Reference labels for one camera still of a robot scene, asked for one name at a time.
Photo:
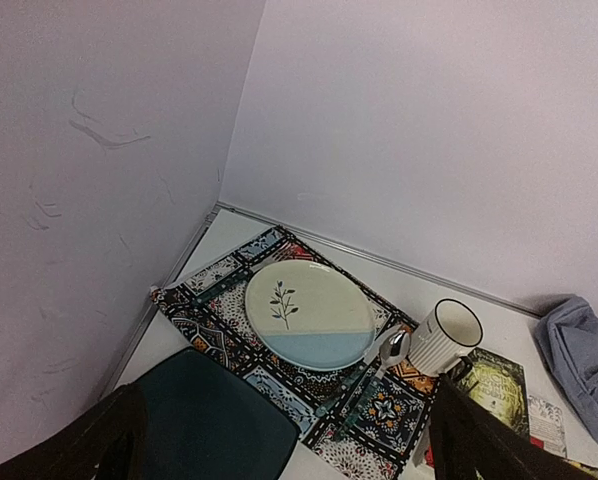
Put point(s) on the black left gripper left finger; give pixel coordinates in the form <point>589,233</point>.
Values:
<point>107,442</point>

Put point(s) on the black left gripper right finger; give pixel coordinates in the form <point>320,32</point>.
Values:
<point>469,443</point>

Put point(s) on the blue grey backpack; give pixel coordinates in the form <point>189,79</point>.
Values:
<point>567,339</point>

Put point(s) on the green Alice in Wonderland book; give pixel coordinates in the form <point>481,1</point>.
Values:
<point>497,384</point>

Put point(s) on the red floral book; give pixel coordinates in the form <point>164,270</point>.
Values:
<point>538,421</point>

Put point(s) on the white ribbed mug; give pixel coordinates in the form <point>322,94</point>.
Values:
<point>449,332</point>

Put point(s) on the silver spoon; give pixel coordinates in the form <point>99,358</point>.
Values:
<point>391,348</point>

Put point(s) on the patterned patchwork placemat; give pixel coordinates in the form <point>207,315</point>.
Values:
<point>208,309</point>

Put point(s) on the cream and blue plate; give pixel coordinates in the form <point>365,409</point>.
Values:
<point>310,315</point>

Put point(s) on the glass handled knife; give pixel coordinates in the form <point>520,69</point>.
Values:
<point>366,396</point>

